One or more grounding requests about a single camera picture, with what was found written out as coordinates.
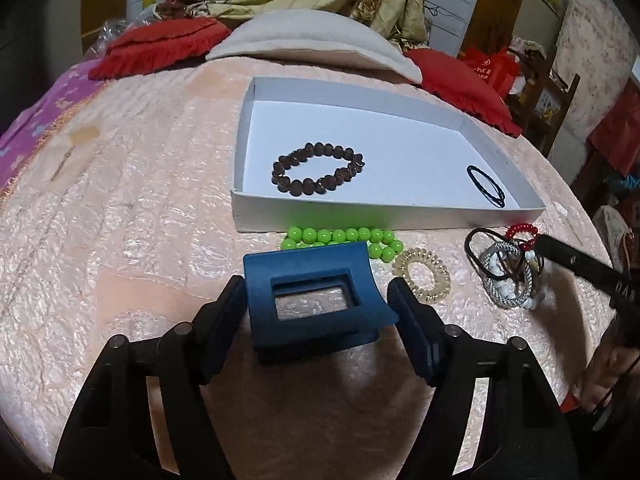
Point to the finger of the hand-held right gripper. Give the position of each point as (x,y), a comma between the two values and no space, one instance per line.
(575,262)

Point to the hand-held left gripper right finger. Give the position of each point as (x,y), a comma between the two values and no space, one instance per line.
(417,332)

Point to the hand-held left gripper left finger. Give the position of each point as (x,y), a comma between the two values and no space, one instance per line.
(225,325)

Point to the blue hair claw clip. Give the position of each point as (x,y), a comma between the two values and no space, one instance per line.
(260,285)

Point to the silver rhinestone bangle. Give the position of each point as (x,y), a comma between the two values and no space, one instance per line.
(487,272)

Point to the white cardboard box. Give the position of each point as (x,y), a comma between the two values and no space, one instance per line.
(400,160)

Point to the person's right hand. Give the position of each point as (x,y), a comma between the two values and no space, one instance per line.
(607,375)

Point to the pink quilted bedspread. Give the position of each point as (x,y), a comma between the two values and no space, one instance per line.
(150,210)

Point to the wooden chair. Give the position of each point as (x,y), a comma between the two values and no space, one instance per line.
(565,105)

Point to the red shopping bag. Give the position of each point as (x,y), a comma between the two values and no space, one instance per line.
(492,67)

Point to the pink floral curtain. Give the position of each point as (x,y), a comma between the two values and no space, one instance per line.
(600,50)

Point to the red frilled pillow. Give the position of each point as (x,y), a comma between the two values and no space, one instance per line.
(450,80)
(150,45)

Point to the purple bed sheet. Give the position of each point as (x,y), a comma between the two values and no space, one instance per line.
(40,120)

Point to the beige pillow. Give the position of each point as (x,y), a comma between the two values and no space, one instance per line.
(300,35)

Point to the clear plastic bag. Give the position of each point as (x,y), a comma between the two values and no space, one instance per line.
(115,30)

